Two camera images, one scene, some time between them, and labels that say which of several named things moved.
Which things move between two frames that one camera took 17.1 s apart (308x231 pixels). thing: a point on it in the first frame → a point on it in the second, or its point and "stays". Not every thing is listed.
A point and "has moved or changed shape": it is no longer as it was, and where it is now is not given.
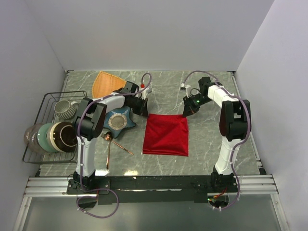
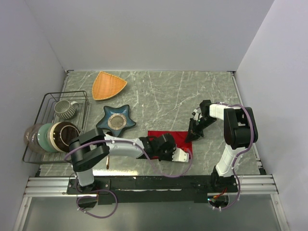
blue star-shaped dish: (117, 119) stays
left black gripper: (143, 110) → (170, 158)
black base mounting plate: (152, 189) stays
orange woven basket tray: (104, 84) stays
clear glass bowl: (30, 136) stays
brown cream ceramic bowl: (63, 136) stays
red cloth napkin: (166, 134) has moved or changed shape
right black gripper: (188, 109) → (193, 133)
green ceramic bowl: (42, 137) stays
